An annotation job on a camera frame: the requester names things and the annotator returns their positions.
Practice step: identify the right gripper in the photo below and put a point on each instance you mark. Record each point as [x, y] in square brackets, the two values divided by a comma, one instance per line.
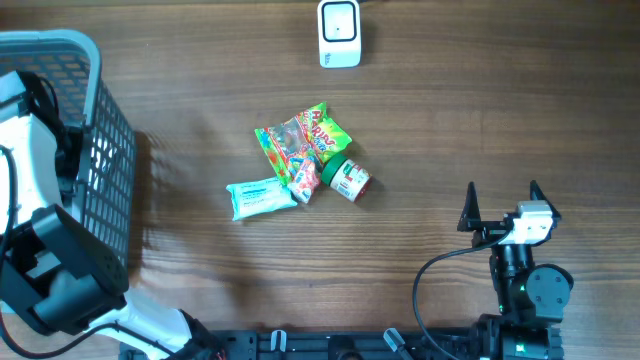
[489, 231]

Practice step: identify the Haribo candy bag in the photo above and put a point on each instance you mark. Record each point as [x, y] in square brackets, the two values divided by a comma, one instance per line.
[310, 134]

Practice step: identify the teal wet wipes pack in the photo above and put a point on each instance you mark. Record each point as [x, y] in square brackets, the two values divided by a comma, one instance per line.
[259, 197]

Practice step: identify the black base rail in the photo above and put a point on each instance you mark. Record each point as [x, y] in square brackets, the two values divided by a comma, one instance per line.
[249, 345]

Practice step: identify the green lid spice jar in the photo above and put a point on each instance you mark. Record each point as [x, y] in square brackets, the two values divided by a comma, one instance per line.
[346, 177]

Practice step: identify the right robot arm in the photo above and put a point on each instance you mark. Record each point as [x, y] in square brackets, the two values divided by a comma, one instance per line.
[531, 297]

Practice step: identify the grey plastic basket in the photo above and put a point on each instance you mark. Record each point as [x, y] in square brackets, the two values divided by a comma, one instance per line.
[100, 195]

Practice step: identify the Kleenex tissue pack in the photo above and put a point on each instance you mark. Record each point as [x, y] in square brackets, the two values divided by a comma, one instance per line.
[305, 181]

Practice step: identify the white barcode scanner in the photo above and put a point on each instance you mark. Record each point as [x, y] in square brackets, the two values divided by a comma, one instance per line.
[339, 33]

